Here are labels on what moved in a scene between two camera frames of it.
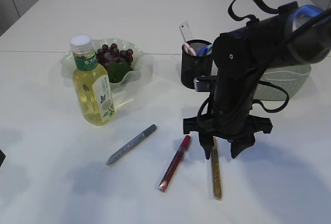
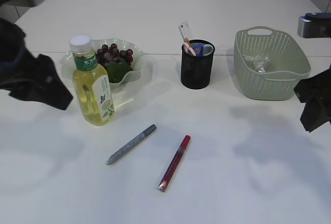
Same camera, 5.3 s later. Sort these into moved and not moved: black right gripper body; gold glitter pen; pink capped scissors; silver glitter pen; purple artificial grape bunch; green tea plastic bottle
Moved: black right gripper body; gold glitter pen
Not moved: green tea plastic bottle; pink capped scissors; silver glitter pen; purple artificial grape bunch
